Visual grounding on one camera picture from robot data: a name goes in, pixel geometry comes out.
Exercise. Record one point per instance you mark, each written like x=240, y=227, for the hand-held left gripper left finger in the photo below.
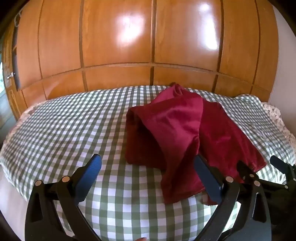
x=89, y=176

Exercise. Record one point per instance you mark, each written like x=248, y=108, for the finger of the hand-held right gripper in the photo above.
x=245, y=170
x=281, y=164

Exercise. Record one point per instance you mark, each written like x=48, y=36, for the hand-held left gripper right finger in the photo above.
x=208, y=178

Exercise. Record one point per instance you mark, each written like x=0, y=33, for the dark red garment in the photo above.
x=171, y=129

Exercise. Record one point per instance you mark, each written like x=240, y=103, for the floral mattress cover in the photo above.
x=276, y=115

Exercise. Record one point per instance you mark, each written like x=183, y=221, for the green white checked bedsheet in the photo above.
x=69, y=129

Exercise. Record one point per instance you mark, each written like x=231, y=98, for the metal wardrobe door key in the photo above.
x=10, y=75

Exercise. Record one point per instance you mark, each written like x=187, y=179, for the wooden wardrobe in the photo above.
x=138, y=41

